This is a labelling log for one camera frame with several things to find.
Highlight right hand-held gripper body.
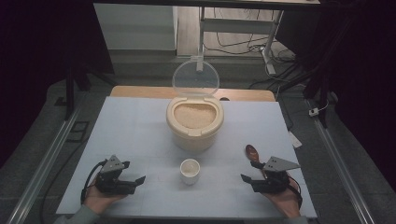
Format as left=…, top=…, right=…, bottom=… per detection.
left=249, top=156, right=302, bottom=194

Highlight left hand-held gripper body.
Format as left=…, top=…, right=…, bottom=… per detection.
left=94, top=154, right=138, bottom=196

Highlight brown wooden spoon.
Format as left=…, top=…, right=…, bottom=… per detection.
left=245, top=144, right=269, bottom=180

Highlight white cup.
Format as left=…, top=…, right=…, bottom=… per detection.
left=179, top=158, right=202, bottom=187

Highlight beige rice container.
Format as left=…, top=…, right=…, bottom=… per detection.
left=165, top=94, right=225, bottom=153

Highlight uncooked rice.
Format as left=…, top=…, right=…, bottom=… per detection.
left=173, top=103, right=218, bottom=131

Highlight person's left hand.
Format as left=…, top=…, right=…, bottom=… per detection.
left=82, top=181, right=129, bottom=216

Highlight person's right hand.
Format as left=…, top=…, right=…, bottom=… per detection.
left=261, top=177, right=303, bottom=218

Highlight white paper tag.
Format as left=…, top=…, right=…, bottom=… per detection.
left=288, top=130, right=304, bottom=149

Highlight black floor plate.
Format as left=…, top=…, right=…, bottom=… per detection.
left=65, top=120, right=91, bottom=144

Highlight black metal stand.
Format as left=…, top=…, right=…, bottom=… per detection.
left=279, top=62, right=334, bottom=129
left=63, top=57, right=118, bottom=121

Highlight clear round container lid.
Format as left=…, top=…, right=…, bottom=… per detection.
left=172, top=55, right=221, bottom=98

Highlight dark curtain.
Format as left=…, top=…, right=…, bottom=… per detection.
left=0, top=0, right=115, bottom=169
left=275, top=0, right=396, bottom=190

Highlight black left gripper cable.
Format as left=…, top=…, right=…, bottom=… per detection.
left=79, top=159, right=108, bottom=205

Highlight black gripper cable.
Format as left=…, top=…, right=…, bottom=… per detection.
left=79, top=159, right=108, bottom=205
left=288, top=175, right=304, bottom=210

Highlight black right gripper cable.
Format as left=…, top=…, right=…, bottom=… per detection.
left=288, top=175, right=304, bottom=210

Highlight aluminium floor rail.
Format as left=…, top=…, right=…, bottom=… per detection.
left=305, top=98, right=376, bottom=224
left=6, top=105, right=84, bottom=224

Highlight black floor cables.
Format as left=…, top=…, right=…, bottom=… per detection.
left=204, top=7, right=300, bottom=90

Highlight white desk frame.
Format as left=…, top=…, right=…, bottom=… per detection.
left=92, top=0, right=321, bottom=77

